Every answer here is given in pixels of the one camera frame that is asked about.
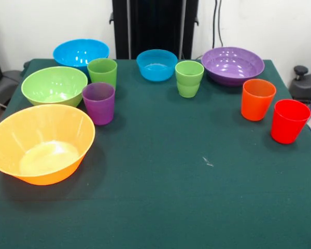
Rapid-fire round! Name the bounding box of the purple bowl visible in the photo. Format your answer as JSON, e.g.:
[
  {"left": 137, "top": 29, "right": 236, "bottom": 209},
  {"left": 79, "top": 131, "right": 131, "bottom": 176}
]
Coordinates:
[{"left": 201, "top": 47, "right": 265, "bottom": 87}]

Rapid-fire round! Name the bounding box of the large blue bowl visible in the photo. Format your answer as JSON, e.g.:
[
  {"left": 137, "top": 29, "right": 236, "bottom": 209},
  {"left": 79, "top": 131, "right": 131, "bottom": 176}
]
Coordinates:
[{"left": 52, "top": 38, "right": 110, "bottom": 75}]

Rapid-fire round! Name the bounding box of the small blue bowl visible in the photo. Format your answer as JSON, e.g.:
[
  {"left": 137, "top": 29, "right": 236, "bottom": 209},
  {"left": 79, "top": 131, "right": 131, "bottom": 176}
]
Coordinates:
[{"left": 136, "top": 49, "right": 178, "bottom": 82}]

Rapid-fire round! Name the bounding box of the purple cup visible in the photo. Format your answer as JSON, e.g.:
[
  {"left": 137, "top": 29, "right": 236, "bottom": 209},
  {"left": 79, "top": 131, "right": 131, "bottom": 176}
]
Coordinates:
[{"left": 82, "top": 82, "right": 116, "bottom": 126}]

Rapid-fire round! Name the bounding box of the orange cup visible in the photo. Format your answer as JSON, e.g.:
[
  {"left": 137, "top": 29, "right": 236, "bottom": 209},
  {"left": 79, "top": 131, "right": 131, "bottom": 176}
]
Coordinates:
[{"left": 241, "top": 79, "right": 277, "bottom": 122}]

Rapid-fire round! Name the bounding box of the red cup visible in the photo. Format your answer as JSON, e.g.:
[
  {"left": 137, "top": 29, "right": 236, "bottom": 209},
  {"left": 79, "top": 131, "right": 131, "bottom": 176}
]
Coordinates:
[{"left": 271, "top": 99, "right": 311, "bottom": 145}]

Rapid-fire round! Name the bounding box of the dark green table cloth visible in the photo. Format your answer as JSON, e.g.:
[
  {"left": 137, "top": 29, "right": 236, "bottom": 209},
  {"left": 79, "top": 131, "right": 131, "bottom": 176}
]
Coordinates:
[{"left": 0, "top": 58, "right": 311, "bottom": 249}]

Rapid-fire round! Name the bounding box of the green bowl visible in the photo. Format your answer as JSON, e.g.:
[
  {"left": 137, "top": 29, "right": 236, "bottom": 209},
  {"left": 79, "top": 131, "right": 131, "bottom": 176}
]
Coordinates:
[{"left": 21, "top": 66, "right": 89, "bottom": 108}]

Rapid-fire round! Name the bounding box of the grey base with knob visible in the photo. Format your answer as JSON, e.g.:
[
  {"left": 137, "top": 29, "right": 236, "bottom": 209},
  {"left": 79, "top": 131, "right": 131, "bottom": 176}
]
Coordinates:
[{"left": 290, "top": 65, "right": 311, "bottom": 103}]

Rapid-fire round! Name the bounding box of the stepped green cup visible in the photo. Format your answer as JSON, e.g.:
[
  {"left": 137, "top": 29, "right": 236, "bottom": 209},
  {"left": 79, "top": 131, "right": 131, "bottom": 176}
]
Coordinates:
[{"left": 175, "top": 60, "right": 205, "bottom": 99}]

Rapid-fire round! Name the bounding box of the orange bowl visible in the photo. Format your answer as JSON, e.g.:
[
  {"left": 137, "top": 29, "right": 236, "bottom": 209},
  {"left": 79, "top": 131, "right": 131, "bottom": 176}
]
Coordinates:
[{"left": 0, "top": 104, "right": 96, "bottom": 186}]

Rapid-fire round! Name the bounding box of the plain green cup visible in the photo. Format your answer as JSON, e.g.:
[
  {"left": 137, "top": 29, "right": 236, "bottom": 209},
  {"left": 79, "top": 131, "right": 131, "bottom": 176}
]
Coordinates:
[{"left": 87, "top": 58, "right": 118, "bottom": 90}]

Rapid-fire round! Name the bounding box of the black hanging wall cable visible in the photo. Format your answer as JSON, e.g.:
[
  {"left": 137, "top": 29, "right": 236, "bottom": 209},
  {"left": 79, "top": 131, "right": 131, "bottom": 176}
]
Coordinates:
[{"left": 213, "top": 0, "right": 225, "bottom": 50}]

